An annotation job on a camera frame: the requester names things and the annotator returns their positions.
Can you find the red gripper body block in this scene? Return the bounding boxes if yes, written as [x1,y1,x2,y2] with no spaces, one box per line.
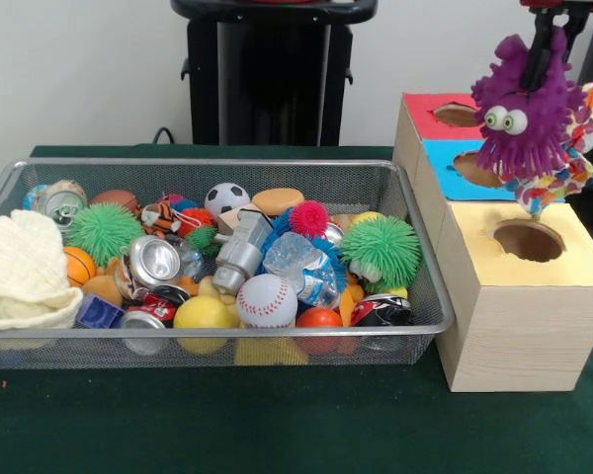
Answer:
[519,0,593,12]

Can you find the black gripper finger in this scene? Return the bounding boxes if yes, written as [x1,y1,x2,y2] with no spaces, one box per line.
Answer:
[521,9,557,93]
[561,8,589,51]

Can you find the purple spiky fish toy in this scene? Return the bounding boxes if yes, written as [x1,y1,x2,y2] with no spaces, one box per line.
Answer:
[470,27,589,183]

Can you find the colourful patterned cloth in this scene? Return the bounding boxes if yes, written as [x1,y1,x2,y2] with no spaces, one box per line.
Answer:
[503,81,593,219]

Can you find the crushed silver can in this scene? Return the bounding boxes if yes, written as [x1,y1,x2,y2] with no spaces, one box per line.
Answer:
[127,235,183,288]

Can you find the shallow metal mesh bin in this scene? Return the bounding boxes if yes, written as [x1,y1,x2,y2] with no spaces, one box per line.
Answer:
[0,157,457,370]

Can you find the wooden box with three holes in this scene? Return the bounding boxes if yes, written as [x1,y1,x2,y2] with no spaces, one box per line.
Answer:
[392,92,593,395]

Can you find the green puffer ball with eyes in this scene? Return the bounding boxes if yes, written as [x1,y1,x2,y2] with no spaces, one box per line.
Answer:
[339,214,424,295]

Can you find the small pink spiky ball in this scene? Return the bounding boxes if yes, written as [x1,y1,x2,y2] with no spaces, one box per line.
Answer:
[290,199,331,238]

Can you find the orange round sponge disc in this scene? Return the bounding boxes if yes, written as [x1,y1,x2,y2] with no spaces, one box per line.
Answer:
[250,187,306,217]

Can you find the small orange ball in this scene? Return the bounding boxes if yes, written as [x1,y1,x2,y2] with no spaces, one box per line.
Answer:
[296,307,345,329]

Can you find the small soccer ball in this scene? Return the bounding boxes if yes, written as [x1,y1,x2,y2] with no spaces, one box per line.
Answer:
[204,182,252,216]

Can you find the white baseball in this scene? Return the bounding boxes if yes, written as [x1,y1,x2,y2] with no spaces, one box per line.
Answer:
[235,274,298,330]

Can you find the yellow smiley ball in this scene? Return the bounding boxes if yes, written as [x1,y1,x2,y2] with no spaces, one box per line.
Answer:
[172,295,233,330]

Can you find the cream knitted cloth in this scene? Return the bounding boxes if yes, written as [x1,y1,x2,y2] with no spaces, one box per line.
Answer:
[0,209,84,333]

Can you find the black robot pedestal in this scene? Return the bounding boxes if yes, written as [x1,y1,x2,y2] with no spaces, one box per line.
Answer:
[170,0,380,147]

